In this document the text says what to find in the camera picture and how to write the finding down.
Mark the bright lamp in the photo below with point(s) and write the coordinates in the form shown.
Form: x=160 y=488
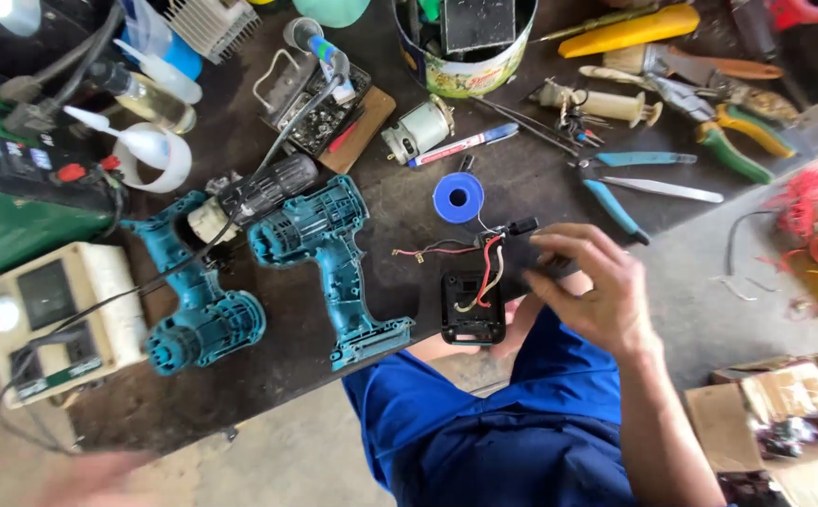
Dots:
x=11 y=14

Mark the cream plastic spool part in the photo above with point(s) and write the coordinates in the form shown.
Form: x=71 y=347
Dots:
x=606 y=104

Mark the black trigger switch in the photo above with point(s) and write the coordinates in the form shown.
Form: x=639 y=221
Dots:
x=522 y=227

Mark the blue plastic bottle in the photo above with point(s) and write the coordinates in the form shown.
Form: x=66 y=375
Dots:
x=180 y=56

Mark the black bench power supply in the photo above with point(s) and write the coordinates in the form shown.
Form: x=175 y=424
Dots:
x=14 y=155

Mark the person's right hand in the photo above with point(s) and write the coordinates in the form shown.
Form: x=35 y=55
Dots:
x=606 y=296

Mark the glass bottle with black cap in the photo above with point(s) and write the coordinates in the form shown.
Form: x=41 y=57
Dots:
x=155 y=102

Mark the silver tweezers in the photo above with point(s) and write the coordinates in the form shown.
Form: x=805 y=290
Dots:
x=662 y=189

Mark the green metal case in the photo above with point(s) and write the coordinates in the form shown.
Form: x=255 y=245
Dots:
x=21 y=232

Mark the white tape roll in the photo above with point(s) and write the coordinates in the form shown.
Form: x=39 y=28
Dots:
x=169 y=169

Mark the teal drill housing with motor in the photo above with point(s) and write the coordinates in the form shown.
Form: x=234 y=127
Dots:
x=198 y=310

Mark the blue white marker pen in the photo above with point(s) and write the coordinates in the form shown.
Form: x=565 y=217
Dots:
x=462 y=144

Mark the black drill chuck gearbox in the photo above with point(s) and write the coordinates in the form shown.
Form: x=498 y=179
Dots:
x=275 y=186

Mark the silver electric motor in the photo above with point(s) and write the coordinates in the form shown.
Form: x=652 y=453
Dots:
x=416 y=130

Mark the cardboard box with scraps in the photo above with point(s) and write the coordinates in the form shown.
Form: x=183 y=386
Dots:
x=768 y=415

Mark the person's blue clothing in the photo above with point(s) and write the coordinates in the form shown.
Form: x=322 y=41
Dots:
x=493 y=429

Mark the white ribbed heat sink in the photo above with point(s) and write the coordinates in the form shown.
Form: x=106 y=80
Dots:
x=212 y=27

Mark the bunch of small keys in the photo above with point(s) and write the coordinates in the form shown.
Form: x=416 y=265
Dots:
x=581 y=127

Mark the black battery terminal holder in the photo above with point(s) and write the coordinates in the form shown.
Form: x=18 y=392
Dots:
x=472 y=324

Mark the small black clip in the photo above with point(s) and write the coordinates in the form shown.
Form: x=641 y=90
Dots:
x=466 y=163

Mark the person's left hand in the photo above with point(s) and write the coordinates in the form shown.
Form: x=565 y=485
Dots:
x=99 y=482

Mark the blue solder spool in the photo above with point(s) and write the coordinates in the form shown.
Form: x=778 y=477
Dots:
x=448 y=201

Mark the brown wooden board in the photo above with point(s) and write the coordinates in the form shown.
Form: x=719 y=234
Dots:
x=367 y=130

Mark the teal round lid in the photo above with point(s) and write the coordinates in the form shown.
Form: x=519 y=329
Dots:
x=331 y=10

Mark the thin metal rods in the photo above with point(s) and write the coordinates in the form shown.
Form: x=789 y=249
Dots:
x=522 y=121

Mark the red plastic object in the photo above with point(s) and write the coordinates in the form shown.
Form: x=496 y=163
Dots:
x=803 y=10

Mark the cream voltage regulator box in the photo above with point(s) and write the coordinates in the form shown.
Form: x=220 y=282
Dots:
x=64 y=317

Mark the white nozzle squeeze bottle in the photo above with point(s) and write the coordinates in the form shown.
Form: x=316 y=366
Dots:
x=134 y=141

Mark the black tray of screws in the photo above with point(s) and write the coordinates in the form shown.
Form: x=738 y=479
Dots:
x=317 y=120

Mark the rusty metal tool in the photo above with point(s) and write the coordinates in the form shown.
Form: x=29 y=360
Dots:
x=761 y=98

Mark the printed tin can with parts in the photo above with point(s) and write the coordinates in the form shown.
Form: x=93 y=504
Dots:
x=465 y=70

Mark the empty teal drill housing half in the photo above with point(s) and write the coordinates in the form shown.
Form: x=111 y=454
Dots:
x=328 y=239

